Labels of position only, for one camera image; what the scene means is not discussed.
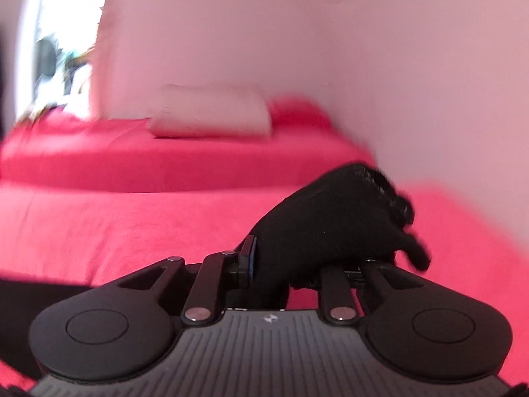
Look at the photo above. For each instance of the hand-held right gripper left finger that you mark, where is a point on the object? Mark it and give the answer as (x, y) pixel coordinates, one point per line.
(249, 262)

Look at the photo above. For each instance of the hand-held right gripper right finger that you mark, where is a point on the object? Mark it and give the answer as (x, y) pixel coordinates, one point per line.
(334, 287)

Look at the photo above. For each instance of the black glove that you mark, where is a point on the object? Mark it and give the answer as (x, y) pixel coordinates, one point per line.
(330, 223)

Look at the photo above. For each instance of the pink blanket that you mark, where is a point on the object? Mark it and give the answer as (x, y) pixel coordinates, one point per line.
(124, 223)

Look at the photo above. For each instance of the pink bed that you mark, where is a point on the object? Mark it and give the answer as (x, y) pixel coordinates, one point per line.
(165, 161)

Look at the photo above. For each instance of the folded pink cloth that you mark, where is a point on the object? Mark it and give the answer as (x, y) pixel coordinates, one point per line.
(297, 113)

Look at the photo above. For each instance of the light pink pillow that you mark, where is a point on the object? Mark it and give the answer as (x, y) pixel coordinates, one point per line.
(206, 111)

